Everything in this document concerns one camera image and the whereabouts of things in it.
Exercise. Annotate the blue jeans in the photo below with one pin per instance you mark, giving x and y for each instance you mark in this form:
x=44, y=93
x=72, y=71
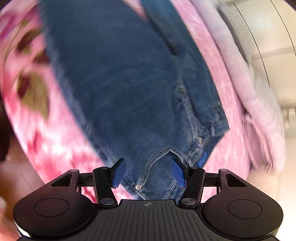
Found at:
x=120, y=81

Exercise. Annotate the white wardrobe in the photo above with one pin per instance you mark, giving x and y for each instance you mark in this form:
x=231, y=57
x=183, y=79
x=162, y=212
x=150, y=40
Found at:
x=266, y=23

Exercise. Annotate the pale ribbed quilt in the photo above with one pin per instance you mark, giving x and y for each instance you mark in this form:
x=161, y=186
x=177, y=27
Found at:
x=254, y=104

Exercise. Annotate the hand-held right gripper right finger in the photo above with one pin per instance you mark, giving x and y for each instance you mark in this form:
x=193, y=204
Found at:
x=178, y=172

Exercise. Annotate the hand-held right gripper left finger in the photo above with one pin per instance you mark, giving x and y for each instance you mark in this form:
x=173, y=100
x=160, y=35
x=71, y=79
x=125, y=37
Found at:
x=118, y=173

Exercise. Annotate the pink rose blanket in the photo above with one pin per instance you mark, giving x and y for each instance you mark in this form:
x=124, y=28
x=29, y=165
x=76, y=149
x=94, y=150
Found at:
x=69, y=139

